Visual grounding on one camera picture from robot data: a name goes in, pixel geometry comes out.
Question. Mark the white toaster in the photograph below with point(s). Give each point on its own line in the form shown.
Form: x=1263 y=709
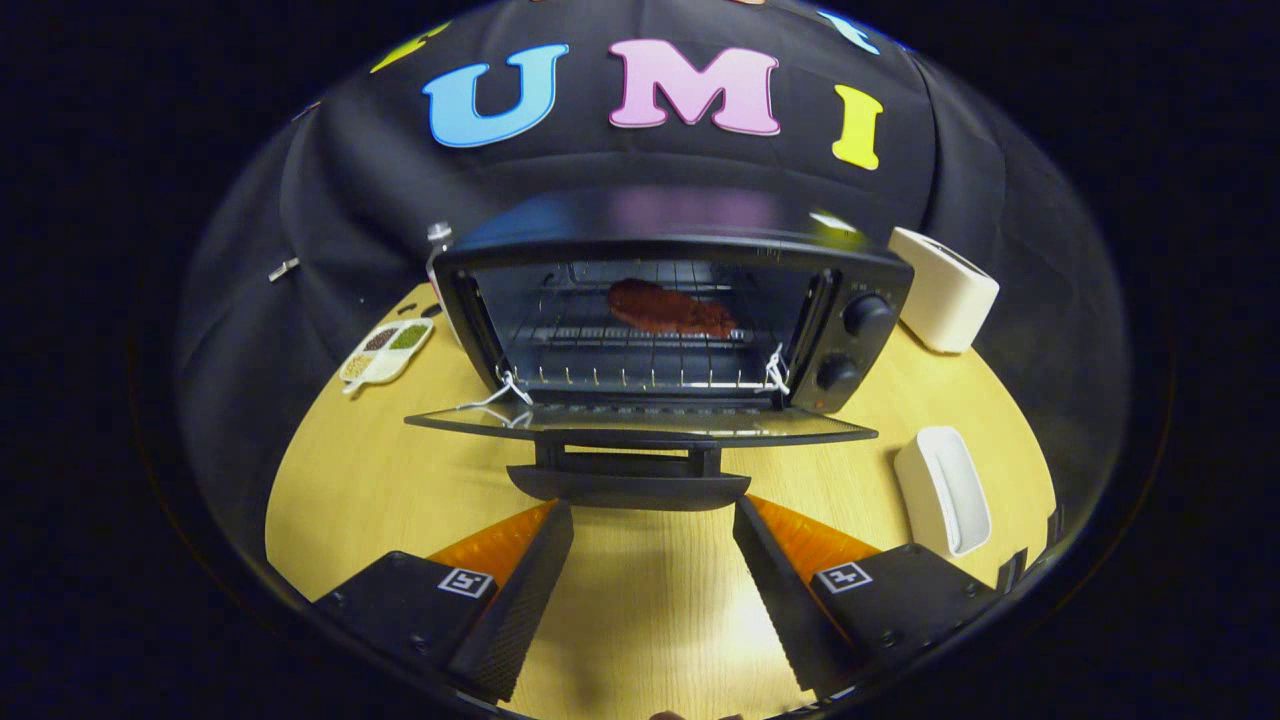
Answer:
x=940 y=295

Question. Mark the white rectangular dish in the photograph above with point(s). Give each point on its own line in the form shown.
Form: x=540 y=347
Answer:
x=925 y=490

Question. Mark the small clear bottle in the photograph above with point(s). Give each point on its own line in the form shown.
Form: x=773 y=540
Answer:
x=438 y=262

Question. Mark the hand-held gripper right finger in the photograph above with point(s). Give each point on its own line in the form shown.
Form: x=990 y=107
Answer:
x=775 y=600

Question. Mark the silver cloth clip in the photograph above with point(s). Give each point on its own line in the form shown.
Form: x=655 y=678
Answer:
x=284 y=269

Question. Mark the black toaster oven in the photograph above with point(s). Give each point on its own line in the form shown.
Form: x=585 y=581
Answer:
x=865 y=330

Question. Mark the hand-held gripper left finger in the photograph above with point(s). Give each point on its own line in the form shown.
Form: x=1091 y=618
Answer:
x=520 y=600

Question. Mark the white divided condiment dish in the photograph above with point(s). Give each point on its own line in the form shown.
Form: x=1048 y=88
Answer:
x=385 y=352

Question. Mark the reddish-brown meat slice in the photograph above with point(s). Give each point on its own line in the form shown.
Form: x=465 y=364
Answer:
x=670 y=308

